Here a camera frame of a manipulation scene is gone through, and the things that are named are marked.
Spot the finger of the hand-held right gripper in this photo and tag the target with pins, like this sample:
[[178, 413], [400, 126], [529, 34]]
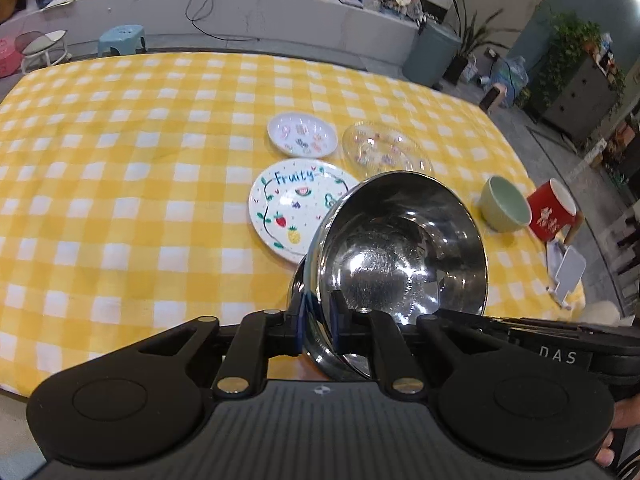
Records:
[[475, 321]]

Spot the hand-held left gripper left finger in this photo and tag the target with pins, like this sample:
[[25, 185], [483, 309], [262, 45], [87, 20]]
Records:
[[299, 331]]

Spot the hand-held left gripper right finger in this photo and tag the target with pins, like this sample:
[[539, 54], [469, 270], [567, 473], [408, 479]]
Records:
[[336, 331]]

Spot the stainless steel bowl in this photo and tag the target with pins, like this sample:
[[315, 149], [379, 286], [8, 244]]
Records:
[[400, 255]]

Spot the white fruit print plate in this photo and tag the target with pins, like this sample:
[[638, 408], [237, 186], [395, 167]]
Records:
[[290, 205]]

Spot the person's right hand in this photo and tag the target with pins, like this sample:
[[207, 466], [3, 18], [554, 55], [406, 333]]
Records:
[[622, 420]]

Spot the white fluffy cushion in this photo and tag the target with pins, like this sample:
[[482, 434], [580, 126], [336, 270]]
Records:
[[600, 312]]

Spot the white phone stand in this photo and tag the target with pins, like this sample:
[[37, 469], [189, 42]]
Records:
[[567, 270]]

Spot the pale green bowl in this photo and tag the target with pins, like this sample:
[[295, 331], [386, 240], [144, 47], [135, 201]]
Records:
[[502, 207]]

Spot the red mug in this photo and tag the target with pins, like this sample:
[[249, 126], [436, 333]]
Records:
[[547, 215]]

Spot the clear glass plate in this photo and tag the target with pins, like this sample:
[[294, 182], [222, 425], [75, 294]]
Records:
[[387, 150]]

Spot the small white sticker plate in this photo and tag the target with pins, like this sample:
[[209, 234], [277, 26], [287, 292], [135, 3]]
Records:
[[302, 135]]

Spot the yellow checked tablecloth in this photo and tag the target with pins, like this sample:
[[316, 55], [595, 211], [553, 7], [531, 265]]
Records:
[[130, 170]]

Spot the blue water jug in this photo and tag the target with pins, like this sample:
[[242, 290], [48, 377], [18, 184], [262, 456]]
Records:
[[511, 77]]

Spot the grey cabinet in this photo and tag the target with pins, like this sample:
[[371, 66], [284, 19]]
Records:
[[580, 95]]

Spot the grey blue trash bin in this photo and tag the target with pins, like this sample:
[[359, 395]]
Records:
[[430, 57]]

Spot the snake plant in black pot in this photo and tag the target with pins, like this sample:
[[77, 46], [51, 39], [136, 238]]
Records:
[[465, 45]]

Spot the green climbing plant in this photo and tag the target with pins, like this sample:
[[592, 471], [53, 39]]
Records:
[[567, 45]]

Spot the white low counter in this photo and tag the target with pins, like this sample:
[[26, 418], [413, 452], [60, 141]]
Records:
[[280, 17]]

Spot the light blue plastic stool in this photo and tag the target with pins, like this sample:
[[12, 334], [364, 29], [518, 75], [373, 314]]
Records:
[[121, 40]]

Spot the white round stool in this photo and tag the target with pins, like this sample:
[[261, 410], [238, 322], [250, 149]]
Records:
[[42, 47]]

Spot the pink basket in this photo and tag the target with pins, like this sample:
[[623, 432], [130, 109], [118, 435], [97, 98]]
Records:
[[7, 57]]

